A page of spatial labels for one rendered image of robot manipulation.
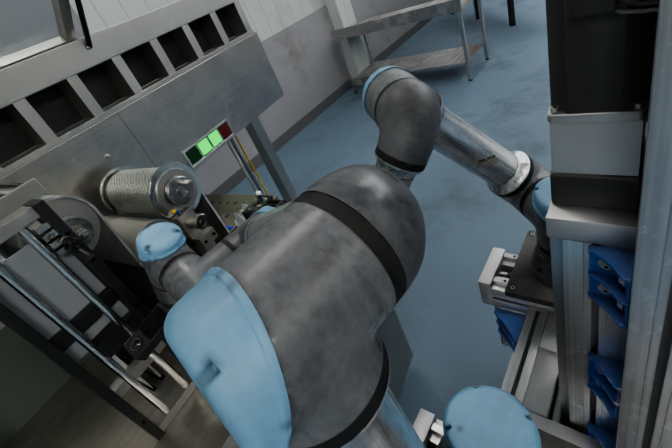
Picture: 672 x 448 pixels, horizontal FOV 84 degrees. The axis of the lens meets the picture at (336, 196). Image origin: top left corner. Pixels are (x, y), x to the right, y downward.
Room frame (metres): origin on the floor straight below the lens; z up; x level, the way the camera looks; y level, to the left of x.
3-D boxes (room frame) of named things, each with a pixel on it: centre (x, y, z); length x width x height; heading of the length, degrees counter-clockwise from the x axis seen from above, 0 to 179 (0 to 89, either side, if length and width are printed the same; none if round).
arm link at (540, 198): (0.57, -0.44, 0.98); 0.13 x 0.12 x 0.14; 177
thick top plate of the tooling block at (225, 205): (1.17, 0.38, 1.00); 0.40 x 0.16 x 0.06; 49
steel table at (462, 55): (4.51, -1.53, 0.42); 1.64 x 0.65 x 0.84; 41
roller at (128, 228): (0.92, 0.55, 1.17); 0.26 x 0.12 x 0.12; 49
